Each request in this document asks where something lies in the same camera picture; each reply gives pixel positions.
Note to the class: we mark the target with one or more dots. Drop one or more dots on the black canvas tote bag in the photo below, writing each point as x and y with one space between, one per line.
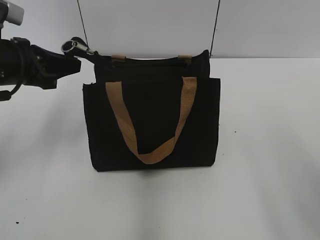
152 114

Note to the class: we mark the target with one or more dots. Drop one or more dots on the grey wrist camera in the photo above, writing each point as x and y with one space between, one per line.
11 13

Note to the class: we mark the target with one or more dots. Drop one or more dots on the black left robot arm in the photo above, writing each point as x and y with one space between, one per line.
9 68

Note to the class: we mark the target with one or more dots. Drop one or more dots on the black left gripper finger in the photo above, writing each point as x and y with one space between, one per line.
59 64
47 82

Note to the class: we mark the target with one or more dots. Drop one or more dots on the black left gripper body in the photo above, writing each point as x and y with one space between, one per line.
31 62

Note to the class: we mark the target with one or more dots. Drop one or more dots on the silver zipper pull clasp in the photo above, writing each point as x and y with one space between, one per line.
76 47

